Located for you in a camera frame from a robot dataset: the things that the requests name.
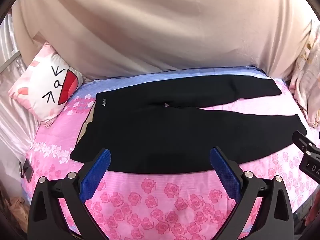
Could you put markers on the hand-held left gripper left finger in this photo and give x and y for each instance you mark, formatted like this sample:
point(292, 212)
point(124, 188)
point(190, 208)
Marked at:
point(96, 175)

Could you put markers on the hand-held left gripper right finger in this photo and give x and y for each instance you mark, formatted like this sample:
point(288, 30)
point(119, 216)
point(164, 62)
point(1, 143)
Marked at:
point(225, 173)

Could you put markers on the pink satin cloth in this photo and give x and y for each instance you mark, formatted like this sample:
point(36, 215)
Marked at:
point(15, 105)

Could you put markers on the pale floral folded quilt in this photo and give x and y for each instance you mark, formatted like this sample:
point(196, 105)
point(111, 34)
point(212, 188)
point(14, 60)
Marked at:
point(308, 80)

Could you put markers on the beige blanket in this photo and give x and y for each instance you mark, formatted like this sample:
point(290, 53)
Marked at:
point(155, 25)

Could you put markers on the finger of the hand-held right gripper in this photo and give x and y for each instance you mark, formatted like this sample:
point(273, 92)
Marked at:
point(303, 142)

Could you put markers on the black phone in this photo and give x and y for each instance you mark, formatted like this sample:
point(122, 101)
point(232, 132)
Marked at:
point(27, 171)

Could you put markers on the grey metal rail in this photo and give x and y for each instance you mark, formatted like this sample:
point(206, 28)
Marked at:
point(10, 61)

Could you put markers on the pink floral bed sheet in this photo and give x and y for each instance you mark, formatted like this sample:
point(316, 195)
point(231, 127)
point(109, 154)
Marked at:
point(160, 205)

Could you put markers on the black pants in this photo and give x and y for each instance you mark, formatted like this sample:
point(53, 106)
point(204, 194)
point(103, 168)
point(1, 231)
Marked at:
point(160, 135)

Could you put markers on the cartoon face pillow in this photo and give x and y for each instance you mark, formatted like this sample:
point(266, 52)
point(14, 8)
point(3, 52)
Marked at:
point(45, 85)

